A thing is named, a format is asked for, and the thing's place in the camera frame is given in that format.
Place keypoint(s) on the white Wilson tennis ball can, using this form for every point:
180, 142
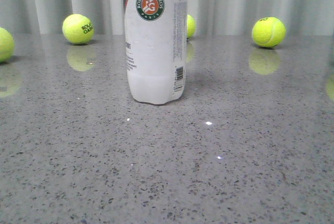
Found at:
155, 43

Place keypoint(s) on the middle yellow tennis ball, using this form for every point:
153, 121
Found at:
191, 26

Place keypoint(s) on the yellow tennis ball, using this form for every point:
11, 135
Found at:
191, 26
268, 32

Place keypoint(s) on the tennis ball with Roland Garros print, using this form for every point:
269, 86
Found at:
78, 29

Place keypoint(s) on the right yellow tennis ball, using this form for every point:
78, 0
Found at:
268, 32

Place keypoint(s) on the far left tennis ball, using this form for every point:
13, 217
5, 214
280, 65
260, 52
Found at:
7, 45

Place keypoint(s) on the grey pleated curtain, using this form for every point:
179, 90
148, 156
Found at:
213, 17

